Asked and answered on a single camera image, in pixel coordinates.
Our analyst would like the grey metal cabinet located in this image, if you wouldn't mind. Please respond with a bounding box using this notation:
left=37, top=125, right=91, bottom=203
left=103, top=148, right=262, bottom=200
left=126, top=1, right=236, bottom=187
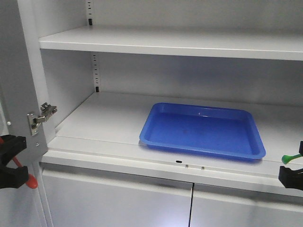
left=0, top=0, right=303, bottom=227

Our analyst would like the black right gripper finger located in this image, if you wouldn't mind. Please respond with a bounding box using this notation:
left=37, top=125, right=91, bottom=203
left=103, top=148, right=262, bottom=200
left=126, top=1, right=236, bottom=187
left=278, top=166, right=303, bottom=189
left=299, top=141, right=303, bottom=155

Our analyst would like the green plastic spoon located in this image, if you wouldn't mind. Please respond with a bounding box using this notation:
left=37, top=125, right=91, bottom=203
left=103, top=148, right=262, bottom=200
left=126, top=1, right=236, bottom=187
left=281, top=154, right=302, bottom=164

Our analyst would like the blue plastic tray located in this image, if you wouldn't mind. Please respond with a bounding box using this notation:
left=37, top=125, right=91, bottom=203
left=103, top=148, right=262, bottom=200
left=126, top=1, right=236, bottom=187
left=139, top=103, right=266, bottom=162

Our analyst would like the red plastic spoon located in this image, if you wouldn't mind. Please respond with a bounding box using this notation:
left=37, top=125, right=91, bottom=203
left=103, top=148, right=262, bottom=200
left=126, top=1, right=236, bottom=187
left=0, top=138, right=38, bottom=190

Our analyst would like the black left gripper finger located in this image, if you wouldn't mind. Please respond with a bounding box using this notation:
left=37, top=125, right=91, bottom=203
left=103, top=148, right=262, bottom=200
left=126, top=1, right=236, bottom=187
left=0, top=166, right=29, bottom=189
left=0, top=135, right=27, bottom=167

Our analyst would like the metal door hinge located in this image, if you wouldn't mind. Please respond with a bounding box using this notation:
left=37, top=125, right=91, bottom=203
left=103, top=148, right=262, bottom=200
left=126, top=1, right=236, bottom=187
left=27, top=102, right=58, bottom=136

